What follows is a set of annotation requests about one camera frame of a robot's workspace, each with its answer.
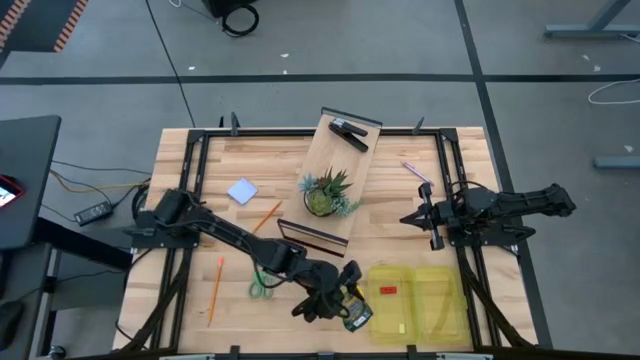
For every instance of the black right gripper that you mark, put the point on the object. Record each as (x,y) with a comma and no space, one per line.
(442,215)

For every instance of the transparent yellow pencil case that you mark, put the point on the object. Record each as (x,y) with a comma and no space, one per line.
(435,310)

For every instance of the yellow green crayon box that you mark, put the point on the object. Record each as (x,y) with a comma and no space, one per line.
(359,315)

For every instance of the wooden shelf riser black frame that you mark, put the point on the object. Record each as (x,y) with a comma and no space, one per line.
(335,155)

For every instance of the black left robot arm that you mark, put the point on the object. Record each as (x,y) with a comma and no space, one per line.
(225,232)

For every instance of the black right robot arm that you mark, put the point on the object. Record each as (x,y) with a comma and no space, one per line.
(525,200)

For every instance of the succulent plant in black pot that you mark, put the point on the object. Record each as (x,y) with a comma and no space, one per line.
(320,202)

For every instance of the black stapler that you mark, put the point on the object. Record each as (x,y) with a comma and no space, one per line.
(350,137)

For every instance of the black mat orange striped edge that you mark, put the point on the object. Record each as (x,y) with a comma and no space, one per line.
(35,25)

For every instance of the grey table foot with post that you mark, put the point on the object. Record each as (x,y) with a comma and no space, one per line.
(575,31)

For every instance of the black side desk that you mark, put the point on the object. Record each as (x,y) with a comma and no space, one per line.
(25,185)

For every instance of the short grey table foot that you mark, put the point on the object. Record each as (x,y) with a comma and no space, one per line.
(620,162)

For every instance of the purple pen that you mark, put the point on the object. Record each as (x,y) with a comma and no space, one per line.
(416,172)

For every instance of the black box on floor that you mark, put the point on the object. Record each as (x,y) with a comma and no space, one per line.
(225,6)

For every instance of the black power adapter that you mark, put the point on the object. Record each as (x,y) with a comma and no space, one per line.
(93,213)

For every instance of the black metal table frame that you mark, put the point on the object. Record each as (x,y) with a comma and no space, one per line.
(280,133)

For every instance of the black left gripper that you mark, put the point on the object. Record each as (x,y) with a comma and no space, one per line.
(322,287)

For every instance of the phone in red case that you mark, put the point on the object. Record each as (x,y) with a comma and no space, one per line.
(7,192)

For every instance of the black table clamp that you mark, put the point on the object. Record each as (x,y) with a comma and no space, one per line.
(418,126)
(234,125)
(235,352)
(412,352)

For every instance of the pale blue sticky note pad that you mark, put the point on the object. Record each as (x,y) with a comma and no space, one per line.
(242,191)

